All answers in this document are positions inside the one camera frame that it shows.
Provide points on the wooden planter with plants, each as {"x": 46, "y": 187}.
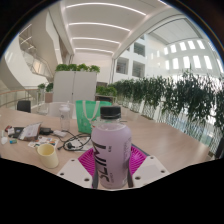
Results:
{"x": 106, "y": 90}

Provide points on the black charger block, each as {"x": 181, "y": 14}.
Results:
{"x": 46, "y": 130}

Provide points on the lilac bottle with black cap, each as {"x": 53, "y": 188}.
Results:
{"x": 111, "y": 153}

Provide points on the small red black item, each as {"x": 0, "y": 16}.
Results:
{"x": 7, "y": 128}

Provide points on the colourful sticker sheet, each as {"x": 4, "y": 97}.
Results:
{"x": 43, "y": 141}

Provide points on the white planter with plants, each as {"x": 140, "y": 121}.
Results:
{"x": 46, "y": 90}

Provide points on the clear plastic bottle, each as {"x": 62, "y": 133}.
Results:
{"x": 64, "y": 118}

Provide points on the green plants on cabinet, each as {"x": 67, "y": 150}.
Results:
{"x": 76, "y": 67}

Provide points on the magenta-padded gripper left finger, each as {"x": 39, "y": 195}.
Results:
{"x": 75, "y": 171}

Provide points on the glass railing with wooden handrail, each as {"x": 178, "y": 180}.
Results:
{"x": 13, "y": 96}

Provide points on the pale yellow mug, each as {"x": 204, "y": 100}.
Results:
{"x": 48, "y": 158}

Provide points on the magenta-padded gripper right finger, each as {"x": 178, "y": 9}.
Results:
{"x": 150, "y": 170}

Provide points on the white chair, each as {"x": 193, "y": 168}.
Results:
{"x": 53, "y": 110}

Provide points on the black flat case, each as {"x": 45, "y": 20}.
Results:
{"x": 16, "y": 130}

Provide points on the white computer mouse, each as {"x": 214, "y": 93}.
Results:
{"x": 3, "y": 140}

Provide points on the row of green hedge plants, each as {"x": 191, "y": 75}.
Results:
{"x": 180, "y": 96}

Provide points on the green tote bag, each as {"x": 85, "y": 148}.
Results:
{"x": 83, "y": 118}

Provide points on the white cabinet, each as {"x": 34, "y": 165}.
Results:
{"x": 75, "y": 86}

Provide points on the black chair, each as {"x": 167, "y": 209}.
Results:
{"x": 24, "y": 106}

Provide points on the ceiling light strips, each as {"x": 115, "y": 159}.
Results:
{"x": 100, "y": 25}

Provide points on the small teal item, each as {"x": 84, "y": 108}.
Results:
{"x": 13, "y": 141}

